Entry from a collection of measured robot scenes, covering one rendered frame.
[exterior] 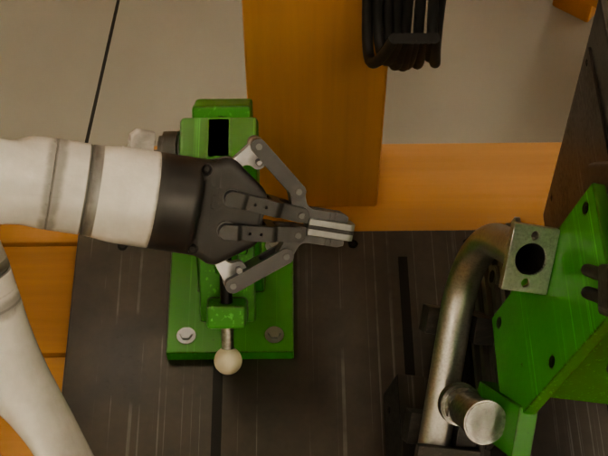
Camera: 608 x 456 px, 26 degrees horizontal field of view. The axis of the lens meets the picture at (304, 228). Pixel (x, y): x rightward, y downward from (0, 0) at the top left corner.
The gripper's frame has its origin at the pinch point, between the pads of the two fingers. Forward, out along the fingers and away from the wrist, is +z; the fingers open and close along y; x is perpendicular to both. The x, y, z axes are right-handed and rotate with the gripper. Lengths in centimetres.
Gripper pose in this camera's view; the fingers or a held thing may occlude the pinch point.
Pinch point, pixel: (328, 227)
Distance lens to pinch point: 104.4
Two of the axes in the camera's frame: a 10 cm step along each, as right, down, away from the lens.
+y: 1.9, -9.7, -1.6
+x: -1.8, -2.0, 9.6
